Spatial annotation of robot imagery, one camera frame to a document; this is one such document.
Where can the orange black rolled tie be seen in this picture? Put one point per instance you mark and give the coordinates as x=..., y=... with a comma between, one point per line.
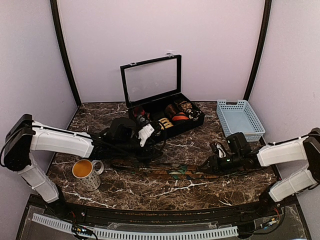
x=181, y=116

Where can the tan patterned rolled tie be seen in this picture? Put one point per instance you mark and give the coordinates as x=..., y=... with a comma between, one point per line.
x=185, y=106

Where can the red dark rolled tie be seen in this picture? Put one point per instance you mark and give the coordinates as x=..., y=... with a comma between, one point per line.
x=138, y=111

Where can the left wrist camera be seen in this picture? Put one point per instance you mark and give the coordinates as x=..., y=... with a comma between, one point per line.
x=145, y=133

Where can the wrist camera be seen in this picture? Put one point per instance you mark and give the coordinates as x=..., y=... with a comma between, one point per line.
x=220, y=148
x=145, y=133

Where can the blue plastic basket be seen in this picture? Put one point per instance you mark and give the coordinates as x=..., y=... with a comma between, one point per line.
x=239, y=117

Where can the cream striped rolled tie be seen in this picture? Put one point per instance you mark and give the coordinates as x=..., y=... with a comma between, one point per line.
x=165, y=123

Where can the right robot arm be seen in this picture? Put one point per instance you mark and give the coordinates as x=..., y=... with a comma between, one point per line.
x=302, y=148

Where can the black front rail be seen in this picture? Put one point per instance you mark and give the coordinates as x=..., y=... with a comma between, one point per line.
x=91, y=212

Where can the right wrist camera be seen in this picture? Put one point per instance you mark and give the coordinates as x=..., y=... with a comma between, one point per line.
x=220, y=148

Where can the brown rolled tie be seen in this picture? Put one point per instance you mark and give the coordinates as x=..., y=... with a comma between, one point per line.
x=170, y=111

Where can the camouflage patterned necktie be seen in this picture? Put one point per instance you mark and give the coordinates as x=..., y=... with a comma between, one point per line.
x=170, y=171

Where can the black tie storage box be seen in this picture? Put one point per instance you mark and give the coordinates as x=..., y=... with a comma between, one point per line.
x=154, y=84

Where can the patterned mug with orange liquid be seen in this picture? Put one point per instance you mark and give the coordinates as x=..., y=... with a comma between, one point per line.
x=88, y=173

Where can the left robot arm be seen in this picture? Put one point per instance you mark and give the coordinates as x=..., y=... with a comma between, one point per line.
x=124, y=138

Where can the black white rolled tie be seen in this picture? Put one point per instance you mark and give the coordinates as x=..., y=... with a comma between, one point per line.
x=193, y=114

